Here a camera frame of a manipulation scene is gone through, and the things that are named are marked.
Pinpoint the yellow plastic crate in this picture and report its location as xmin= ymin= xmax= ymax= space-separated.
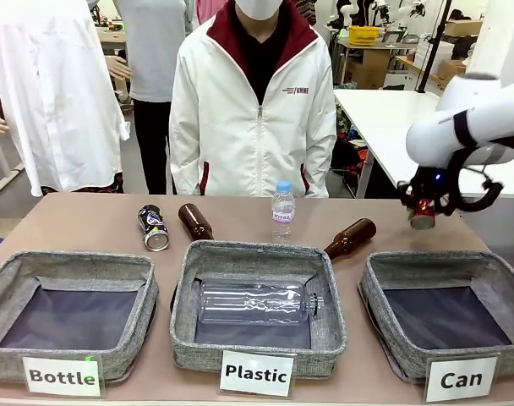
xmin=348 ymin=25 xmax=390 ymax=47

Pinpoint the red metal can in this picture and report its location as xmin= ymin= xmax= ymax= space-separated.
xmin=410 ymin=198 xmax=438 ymax=231

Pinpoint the flat cardboard box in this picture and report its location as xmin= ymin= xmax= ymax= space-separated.
xmin=444 ymin=19 xmax=484 ymax=38

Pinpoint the white Bottle label card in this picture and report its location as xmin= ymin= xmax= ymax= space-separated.
xmin=21 ymin=355 xmax=103 ymax=398

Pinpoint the mannequin in white shirt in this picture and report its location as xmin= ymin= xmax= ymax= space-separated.
xmin=0 ymin=0 xmax=134 ymax=197

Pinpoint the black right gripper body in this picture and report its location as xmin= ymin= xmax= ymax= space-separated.
xmin=396 ymin=165 xmax=453 ymax=205

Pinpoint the black metal pole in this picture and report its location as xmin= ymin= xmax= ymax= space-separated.
xmin=414 ymin=0 xmax=453 ymax=95

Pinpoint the grey fabric basket labelled Plastic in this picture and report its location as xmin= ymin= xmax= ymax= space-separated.
xmin=168 ymin=239 xmax=348 ymax=375

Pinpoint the white face mask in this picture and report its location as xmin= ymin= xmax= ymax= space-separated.
xmin=232 ymin=0 xmax=291 ymax=20

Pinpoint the large clear plastic bottle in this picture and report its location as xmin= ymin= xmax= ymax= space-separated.
xmin=197 ymin=278 xmax=326 ymax=327

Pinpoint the small cardboard box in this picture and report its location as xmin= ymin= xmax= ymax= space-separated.
xmin=435 ymin=58 xmax=468 ymax=89

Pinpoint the grey fabric basket labelled Bottle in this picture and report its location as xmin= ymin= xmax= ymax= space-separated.
xmin=0 ymin=250 xmax=159 ymax=384

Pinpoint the wooden mannequin stand foot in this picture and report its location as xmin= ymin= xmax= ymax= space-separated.
xmin=0 ymin=163 xmax=26 ymax=196

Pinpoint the small blue-capped water bottle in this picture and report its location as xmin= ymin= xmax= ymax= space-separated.
xmin=270 ymin=180 xmax=297 ymax=245

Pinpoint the dark printed drink can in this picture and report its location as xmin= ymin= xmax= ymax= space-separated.
xmin=137 ymin=204 xmax=171 ymax=253

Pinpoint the white Can label card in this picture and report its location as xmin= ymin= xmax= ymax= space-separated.
xmin=423 ymin=355 xmax=500 ymax=403

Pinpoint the person in white jacket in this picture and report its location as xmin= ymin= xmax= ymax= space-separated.
xmin=168 ymin=0 xmax=338 ymax=200

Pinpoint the white work table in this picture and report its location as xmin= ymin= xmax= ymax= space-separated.
xmin=332 ymin=88 xmax=514 ymax=200

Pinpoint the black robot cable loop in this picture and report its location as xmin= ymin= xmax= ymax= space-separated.
xmin=447 ymin=146 xmax=506 ymax=215

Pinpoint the large cardboard box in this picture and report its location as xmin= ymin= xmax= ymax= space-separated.
xmin=348 ymin=49 xmax=392 ymax=91

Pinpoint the brown glass bottle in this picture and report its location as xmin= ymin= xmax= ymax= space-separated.
xmin=323 ymin=217 xmax=378 ymax=261
xmin=178 ymin=202 xmax=216 ymax=242

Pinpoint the white Plastic label card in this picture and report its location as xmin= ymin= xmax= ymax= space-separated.
xmin=218 ymin=349 xmax=296 ymax=399

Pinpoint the grey fabric basket labelled Can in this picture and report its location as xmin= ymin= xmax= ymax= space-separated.
xmin=358 ymin=250 xmax=514 ymax=385

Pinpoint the person in grey shirt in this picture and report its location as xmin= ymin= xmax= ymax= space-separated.
xmin=112 ymin=0 xmax=195 ymax=195

